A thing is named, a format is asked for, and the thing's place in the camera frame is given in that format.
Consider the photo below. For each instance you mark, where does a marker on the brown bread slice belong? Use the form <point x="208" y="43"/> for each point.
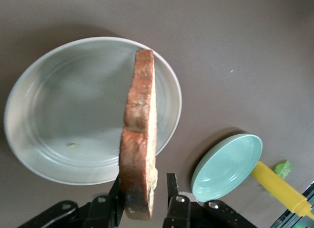
<point x="138" y="139"/>

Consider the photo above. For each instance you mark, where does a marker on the green lettuce leaf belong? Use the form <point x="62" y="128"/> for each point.
<point x="283" y="169"/>

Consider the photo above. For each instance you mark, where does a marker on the mint green plate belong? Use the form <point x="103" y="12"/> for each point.
<point x="228" y="169"/>

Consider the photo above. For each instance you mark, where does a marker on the beige plate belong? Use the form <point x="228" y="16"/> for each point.
<point x="73" y="107"/>

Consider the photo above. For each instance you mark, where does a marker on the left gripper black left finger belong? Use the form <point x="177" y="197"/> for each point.
<point x="105" y="213"/>

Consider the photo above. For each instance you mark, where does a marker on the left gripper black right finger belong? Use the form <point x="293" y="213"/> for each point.
<point x="177" y="213"/>

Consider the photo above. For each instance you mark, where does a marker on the yellow mustard squeeze bottle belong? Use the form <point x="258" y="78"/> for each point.
<point x="274" y="183"/>

